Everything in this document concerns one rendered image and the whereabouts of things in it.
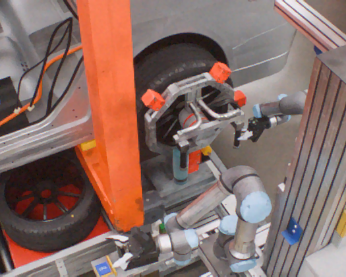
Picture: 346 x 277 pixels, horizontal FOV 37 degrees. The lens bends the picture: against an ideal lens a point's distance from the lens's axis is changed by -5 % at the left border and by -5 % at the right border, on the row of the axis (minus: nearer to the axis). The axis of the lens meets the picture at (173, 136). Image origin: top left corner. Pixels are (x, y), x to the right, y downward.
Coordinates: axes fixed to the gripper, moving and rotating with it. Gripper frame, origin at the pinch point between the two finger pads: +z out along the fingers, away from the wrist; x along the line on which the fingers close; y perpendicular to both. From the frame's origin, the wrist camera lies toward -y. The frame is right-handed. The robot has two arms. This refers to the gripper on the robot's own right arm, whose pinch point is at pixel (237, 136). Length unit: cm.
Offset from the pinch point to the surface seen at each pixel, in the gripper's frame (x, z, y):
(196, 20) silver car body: -42, 5, 54
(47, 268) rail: 2, 122, -50
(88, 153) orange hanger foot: -39, 75, -15
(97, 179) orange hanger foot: -19, 77, -15
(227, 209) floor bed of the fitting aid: -3, -2, -75
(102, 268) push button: 23, 95, -35
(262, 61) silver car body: -42, -45, 7
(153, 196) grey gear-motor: -13, 47, -43
